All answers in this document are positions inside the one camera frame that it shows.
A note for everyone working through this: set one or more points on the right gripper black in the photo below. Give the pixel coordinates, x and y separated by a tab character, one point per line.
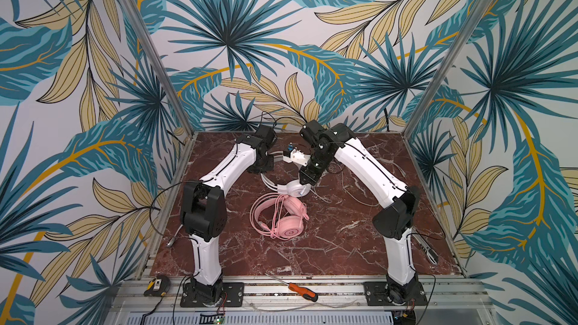
309	174

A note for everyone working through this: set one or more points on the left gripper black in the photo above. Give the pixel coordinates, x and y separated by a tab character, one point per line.
266	161

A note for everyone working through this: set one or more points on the white headphones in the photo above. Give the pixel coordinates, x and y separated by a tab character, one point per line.
293	188

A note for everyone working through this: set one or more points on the pink headphones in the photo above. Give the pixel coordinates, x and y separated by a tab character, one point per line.
289	215

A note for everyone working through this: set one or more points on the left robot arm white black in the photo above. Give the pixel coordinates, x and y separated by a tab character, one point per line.
204	211

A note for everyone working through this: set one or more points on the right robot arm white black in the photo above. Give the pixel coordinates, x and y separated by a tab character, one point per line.
398	200

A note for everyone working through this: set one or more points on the yellow black tape measure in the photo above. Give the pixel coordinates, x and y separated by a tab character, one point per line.
158	287

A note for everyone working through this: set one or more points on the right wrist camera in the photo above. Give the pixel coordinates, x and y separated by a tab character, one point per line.
294	155

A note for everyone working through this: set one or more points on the left aluminium frame post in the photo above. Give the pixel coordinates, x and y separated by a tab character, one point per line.
135	19

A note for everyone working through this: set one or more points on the aluminium frame post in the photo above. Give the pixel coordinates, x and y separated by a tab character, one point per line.
135	19
470	23

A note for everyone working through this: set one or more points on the orange handled screwdriver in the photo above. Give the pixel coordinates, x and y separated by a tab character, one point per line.
302	291

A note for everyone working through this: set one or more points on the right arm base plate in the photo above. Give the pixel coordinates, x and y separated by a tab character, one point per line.
384	293

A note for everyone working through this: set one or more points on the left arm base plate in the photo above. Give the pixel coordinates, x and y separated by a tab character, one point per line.
197	295

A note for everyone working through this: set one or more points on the aluminium front rail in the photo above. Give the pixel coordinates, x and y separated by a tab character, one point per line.
336	292

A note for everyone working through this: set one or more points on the right aluminium frame post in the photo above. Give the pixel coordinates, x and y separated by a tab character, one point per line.
470	23

